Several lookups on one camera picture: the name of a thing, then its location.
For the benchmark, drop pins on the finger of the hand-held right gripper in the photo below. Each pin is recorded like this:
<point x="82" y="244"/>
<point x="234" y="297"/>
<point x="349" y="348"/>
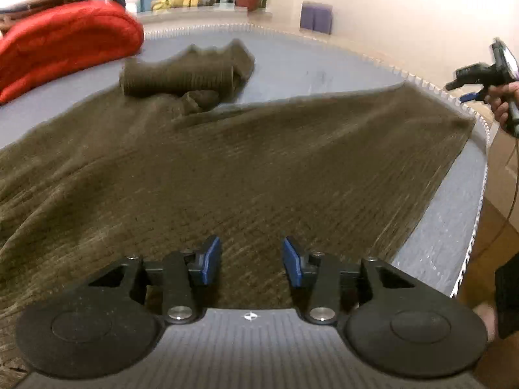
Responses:
<point x="472" y="97"/>
<point x="470" y="76"/>

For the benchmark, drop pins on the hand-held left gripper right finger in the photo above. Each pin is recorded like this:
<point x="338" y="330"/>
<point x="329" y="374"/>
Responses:
<point x="292" y="261"/>

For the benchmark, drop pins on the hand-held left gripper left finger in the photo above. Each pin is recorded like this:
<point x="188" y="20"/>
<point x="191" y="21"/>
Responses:
<point x="211" y="261"/>

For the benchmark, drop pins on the person's right hand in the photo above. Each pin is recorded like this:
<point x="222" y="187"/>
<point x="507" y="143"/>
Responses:
<point x="499" y="107"/>

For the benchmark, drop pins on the grey bed mattress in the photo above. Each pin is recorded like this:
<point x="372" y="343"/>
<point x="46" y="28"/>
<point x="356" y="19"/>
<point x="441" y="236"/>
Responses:
<point x="344" y="73"/>

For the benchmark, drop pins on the person's leg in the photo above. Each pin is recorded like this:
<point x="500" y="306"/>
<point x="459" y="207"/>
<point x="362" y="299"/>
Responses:
<point x="485" y="320"/>

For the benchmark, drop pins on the red folded blanket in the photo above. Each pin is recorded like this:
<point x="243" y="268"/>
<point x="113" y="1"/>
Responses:
<point x="65" y="44"/>

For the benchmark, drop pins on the purple wall item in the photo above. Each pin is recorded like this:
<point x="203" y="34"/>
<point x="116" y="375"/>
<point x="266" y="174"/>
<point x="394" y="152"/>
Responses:
<point x="316" y="18"/>

